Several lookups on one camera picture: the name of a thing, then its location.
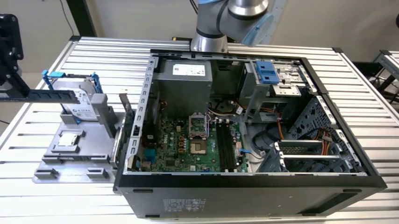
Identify CPU socket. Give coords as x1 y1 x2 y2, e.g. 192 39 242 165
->
190 139 210 154

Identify coloured disk power wires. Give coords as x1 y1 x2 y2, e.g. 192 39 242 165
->
316 129 334 156

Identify locking lever wire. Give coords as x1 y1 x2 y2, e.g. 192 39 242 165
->
204 115 212 139

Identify metal slat side table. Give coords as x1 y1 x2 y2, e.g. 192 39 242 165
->
371 50 399 103

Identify thick black cable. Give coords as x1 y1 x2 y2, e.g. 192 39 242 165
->
251 130 276 154

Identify black PC case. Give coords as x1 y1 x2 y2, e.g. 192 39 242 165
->
112 48 388 219

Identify black RAM slot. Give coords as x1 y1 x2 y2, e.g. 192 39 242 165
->
223 119 234 171
216 119 226 171
219 119 230 171

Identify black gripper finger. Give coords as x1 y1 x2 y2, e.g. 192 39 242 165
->
0 72 31 98

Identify black plastic duct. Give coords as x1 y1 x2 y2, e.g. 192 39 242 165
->
215 61 242 94

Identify orange yellow power wires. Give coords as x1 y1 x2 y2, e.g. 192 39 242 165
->
246 105 276 114

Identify orange flat wire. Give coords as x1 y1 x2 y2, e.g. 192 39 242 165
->
275 105 286 140

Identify hard disk in blue carrier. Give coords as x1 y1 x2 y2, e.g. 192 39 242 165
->
41 71 103 122

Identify green RAM stick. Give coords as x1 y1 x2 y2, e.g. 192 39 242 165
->
41 158 109 164
0 90 79 105

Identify silver drive cage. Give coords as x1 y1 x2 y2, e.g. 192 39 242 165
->
239 59 308 123

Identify graphics card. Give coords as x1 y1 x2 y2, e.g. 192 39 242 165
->
113 93 137 170

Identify black pole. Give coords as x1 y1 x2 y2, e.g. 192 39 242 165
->
67 0 97 37

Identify grey parts rack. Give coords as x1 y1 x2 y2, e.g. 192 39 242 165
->
31 94 125 185

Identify grey power supply unit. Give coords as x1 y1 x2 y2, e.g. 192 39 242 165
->
153 59 215 117

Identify silver CPU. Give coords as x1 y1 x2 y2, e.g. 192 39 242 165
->
59 134 79 147

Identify power supply wire bundle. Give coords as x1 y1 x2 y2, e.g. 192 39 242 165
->
208 100 247 116

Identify blue plug data wire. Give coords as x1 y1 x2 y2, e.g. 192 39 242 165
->
238 147 266 156

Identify metal disk bay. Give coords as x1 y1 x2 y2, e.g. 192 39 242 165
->
258 140 352 173

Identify metal socket cover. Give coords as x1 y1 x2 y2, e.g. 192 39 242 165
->
188 114 210 138

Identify blue plastic drive latch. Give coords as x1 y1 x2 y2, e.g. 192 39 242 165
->
255 60 279 84

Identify green motherboard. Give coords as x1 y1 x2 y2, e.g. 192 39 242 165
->
139 115 250 173

